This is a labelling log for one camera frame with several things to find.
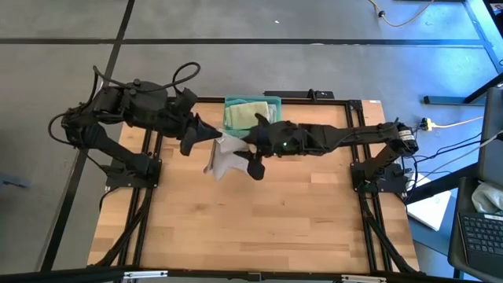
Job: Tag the light green microfiber towel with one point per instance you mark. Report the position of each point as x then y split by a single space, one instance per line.
247 114

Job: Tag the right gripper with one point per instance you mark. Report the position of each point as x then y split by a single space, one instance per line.
283 139

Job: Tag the black aluminium table frame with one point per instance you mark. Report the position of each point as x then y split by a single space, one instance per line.
355 105

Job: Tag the black mounting bar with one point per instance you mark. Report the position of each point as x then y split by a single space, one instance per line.
291 94

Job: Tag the yellow power plug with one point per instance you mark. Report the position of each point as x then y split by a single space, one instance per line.
428 125

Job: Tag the metal desk frame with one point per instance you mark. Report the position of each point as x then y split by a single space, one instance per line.
452 100

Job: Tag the crumpled white cloth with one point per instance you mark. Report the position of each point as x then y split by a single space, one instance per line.
487 198

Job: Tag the dark laptop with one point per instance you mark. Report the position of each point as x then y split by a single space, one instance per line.
483 239

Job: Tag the teal mesh basket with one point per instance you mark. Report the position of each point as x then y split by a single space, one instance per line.
277 114

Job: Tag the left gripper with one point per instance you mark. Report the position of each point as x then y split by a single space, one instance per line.
177 118

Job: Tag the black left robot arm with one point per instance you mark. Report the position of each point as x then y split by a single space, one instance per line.
118 106

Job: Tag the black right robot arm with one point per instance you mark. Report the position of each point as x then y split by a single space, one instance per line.
353 133

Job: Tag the silver metal bracket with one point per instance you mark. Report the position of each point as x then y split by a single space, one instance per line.
363 278
145 274

